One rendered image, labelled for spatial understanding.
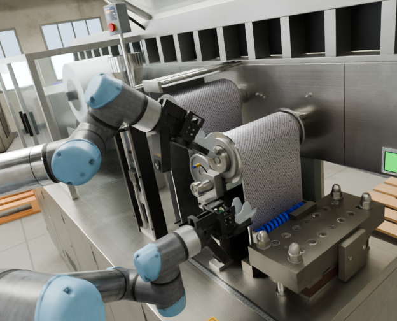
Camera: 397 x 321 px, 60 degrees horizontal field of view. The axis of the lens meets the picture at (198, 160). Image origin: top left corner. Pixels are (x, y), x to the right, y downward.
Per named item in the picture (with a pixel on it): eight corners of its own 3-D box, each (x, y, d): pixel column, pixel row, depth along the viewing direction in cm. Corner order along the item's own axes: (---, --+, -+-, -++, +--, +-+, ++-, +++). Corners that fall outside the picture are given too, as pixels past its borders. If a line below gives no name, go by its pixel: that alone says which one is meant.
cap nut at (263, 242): (254, 245, 91) (252, 231, 89) (263, 239, 93) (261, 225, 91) (264, 251, 88) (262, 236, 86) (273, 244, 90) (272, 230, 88)
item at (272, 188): (249, 234, 97) (241, 176, 90) (301, 202, 109) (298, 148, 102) (250, 235, 96) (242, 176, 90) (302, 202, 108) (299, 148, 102)
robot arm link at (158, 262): (135, 276, 81) (127, 246, 78) (174, 254, 87) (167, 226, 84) (151, 293, 75) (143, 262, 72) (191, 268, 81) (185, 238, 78)
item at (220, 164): (212, 172, 96) (205, 146, 94) (217, 169, 97) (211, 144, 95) (229, 174, 90) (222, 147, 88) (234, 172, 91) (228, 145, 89)
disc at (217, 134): (210, 177, 101) (201, 129, 96) (212, 176, 101) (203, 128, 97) (245, 188, 89) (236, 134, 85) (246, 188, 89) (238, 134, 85)
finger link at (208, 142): (229, 141, 88) (203, 127, 83) (221, 162, 88) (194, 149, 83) (222, 139, 91) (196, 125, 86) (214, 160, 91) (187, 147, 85)
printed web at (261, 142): (181, 223, 131) (154, 92, 113) (227, 199, 143) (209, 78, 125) (254, 269, 101) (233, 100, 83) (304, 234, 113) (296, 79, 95)
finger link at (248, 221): (254, 219, 89) (229, 234, 85) (255, 224, 90) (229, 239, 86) (242, 213, 93) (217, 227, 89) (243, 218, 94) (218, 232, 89)
